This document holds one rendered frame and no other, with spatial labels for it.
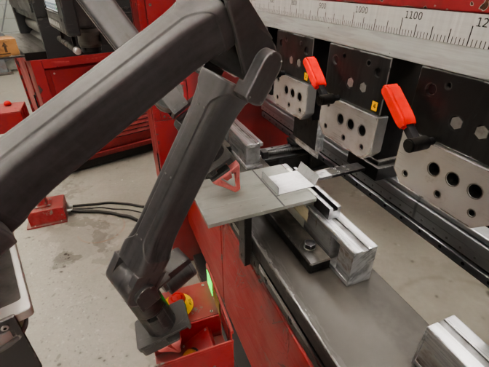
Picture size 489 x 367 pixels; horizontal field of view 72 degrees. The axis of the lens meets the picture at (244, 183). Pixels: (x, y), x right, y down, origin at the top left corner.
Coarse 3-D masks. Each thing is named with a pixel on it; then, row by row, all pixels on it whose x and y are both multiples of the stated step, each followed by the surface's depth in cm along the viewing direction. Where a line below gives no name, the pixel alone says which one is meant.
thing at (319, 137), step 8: (296, 120) 80; (304, 120) 77; (312, 120) 74; (296, 128) 81; (304, 128) 78; (312, 128) 75; (320, 128) 73; (296, 136) 82; (304, 136) 78; (312, 136) 75; (320, 136) 74; (304, 144) 81; (312, 144) 76; (320, 144) 75; (312, 152) 78
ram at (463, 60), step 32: (320, 0) 59; (352, 0) 52; (384, 0) 46; (416, 0) 42; (448, 0) 38; (480, 0) 35; (320, 32) 60; (352, 32) 53; (384, 32) 47; (448, 64) 39; (480, 64) 36
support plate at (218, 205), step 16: (240, 176) 86; (256, 176) 86; (208, 192) 79; (224, 192) 79; (240, 192) 79; (256, 192) 79; (304, 192) 79; (208, 208) 74; (224, 208) 74; (240, 208) 74; (256, 208) 74; (272, 208) 74; (208, 224) 69
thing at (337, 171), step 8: (352, 160) 93; (360, 160) 90; (368, 160) 89; (376, 160) 86; (384, 160) 86; (392, 160) 87; (328, 168) 89; (336, 168) 89; (344, 168) 89; (352, 168) 89; (360, 168) 89; (368, 168) 88; (376, 168) 85; (384, 168) 85; (392, 168) 87; (320, 176) 85; (328, 176) 85; (336, 176) 86; (368, 176) 89; (376, 176) 86; (384, 176) 87; (392, 176) 88
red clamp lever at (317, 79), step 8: (304, 64) 60; (312, 64) 59; (312, 72) 59; (320, 72) 59; (312, 80) 59; (320, 80) 58; (320, 88) 58; (320, 96) 57; (328, 96) 57; (336, 96) 58; (320, 104) 57
